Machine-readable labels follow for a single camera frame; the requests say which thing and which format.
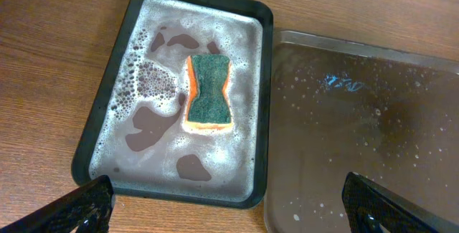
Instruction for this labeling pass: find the orange green scrubbing sponge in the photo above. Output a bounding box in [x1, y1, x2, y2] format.
[185, 54, 233, 130]

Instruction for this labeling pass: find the brown plastic serving tray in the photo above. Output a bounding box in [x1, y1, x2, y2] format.
[264, 30, 458, 232]

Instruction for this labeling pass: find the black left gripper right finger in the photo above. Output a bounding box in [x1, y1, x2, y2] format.
[341, 172, 458, 233]

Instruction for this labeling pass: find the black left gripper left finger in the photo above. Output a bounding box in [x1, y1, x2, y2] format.
[1, 175, 115, 233]

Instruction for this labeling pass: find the black soapy water tray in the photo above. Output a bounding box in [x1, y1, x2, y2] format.
[71, 0, 273, 209]

